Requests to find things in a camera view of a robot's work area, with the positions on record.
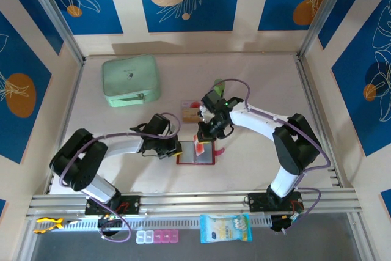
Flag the red circle credit card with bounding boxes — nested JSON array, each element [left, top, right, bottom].
[[194, 134, 205, 155], [180, 99, 202, 110]]

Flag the red leather card holder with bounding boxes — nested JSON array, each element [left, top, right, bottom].
[[175, 141, 226, 166]]

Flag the mint green zip pouch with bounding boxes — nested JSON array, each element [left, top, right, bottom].
[[101, 54, 162, 108]]

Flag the white pink pill organizer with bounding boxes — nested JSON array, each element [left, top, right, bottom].
[[136, 229, 179, 244]]

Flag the blue wet wipes packet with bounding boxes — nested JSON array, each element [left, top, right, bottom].
[[200, 213, 254, 244]]

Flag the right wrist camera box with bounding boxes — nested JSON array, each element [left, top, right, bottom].
[[199, 89, 227, 118]]

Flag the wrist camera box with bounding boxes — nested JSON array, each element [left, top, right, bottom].
[[148, 113, 172, 138], [199, 89, 227, 118]]

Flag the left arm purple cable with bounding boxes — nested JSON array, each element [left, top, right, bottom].
[[58, 112, 181, 243]]

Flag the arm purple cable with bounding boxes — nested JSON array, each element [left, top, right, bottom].
[[58, 112, 181, 243], [210, 78, 331, 235]]

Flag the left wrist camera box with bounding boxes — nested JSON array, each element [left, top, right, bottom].
[[148, 113, 172, 138]]

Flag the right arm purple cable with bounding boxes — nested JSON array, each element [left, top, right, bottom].
[[210, 78, 331, 235]]

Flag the aluminium mounting rail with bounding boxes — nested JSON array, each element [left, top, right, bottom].
[[26, 189, 364, 219]]

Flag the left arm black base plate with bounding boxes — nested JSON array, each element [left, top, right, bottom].
[[84, 194, 141, 215]]

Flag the slotted grey cable duct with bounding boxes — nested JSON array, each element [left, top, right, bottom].
[[65, 215, 272, 231]]

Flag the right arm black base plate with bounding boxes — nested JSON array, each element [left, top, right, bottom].
[[247, 192, 305, 213]]

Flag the aluminium side rail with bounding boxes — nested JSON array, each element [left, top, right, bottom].
[[45, 59, 86, 195], [294, 54, 342, 188]]

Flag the yellow handled pliers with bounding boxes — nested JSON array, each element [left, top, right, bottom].
[[33, 217, 82, 234]]

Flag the aluminium frame post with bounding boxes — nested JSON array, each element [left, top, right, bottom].
[[21, 0, 87, 65], [298, 0, 357, 60]]

